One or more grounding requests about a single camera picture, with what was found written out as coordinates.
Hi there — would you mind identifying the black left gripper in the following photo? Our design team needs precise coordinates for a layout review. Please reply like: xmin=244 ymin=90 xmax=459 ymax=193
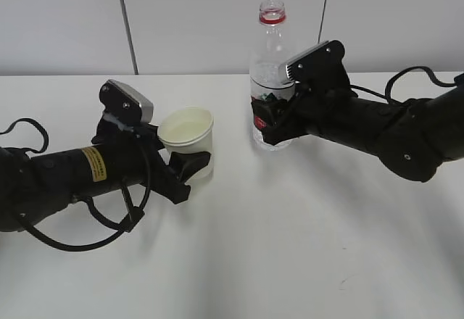
xmin=90 ymin=114 xmax=212 ymax=205

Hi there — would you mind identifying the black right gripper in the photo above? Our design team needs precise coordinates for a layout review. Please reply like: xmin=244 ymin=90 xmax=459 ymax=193
xmin=251 ymin=83 xmax=357 ymax=144

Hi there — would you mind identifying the white paper cup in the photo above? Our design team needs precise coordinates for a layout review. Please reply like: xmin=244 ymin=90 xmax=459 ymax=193
xmin=157 ymin=107 xmax=214 ymax=177

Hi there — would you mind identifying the clear water bottle red label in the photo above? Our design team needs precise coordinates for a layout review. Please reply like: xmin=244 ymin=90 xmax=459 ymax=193
xmin=249 ymin=0 xmax=297 ymax=151

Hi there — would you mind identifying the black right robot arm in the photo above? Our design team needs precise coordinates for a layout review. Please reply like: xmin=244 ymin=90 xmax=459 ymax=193
xmin=252 ymin=75 xmax=463 ymax=182

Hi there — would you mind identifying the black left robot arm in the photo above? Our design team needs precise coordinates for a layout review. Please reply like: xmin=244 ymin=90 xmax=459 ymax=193
xmin=1 ymin=120 xmax=212 ymax=232

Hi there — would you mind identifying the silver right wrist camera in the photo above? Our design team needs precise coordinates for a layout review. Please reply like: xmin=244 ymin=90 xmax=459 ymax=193
xmin=278 ymin=40 xmax=350 ymax=91

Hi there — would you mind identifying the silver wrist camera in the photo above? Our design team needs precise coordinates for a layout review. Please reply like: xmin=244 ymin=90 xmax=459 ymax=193
xmin=278 ymin=40 xmax=350 ymax=91
xmin=99 ymin=79 xmax=154 ymax=131

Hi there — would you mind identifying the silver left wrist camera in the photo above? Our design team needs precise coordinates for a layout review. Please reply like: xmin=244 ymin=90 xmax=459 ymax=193
xmin=99 ymin=79 xmax=154 ymax=131

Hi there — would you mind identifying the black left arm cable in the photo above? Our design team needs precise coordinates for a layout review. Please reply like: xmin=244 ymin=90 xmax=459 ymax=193
xmin=0 ymin=117 xmax=152 ymax=252

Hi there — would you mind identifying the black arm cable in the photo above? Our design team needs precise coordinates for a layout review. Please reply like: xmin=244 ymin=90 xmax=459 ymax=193
xmin=349 ymin=65 xmax=461 ymax=106
xmin=0 ymin=117 xmax=152 ymax=252

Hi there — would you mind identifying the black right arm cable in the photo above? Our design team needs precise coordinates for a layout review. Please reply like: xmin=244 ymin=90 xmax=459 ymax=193
xmin=349 ymin=65 xmax=461 ymax=106

